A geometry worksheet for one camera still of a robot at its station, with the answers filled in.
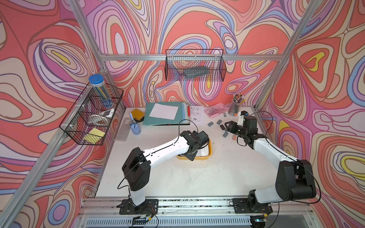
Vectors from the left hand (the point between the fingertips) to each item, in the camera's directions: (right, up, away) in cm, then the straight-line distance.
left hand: (186, 151), depth 82 cm
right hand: (+27, +14, +8) cm, 32 cm away
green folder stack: (-3, +20, +28) cm, 35 cm away
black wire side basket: (-53, +17, -8) cm, 56 cm away
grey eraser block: (+20, +16, +27) cm, 37 cm away
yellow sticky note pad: (-42, +11, -19) cm, 47 cm away
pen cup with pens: (+38, +33, +20) cm, 54 cm away
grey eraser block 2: (+27, +17, +28) cm, 42 cm away
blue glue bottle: (-35, +12, +16) cm, 41 cm away
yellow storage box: (+16, -3, +6) cm, 17 cm away
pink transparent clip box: (+22, +26, +34) cm, 49 cm away
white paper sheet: (-18, +26, +33) cm, 45 cm away
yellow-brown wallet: (-38, +23, +28) cm, 53 cm away
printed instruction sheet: (+8, +24, +33) cm, 42 cm away
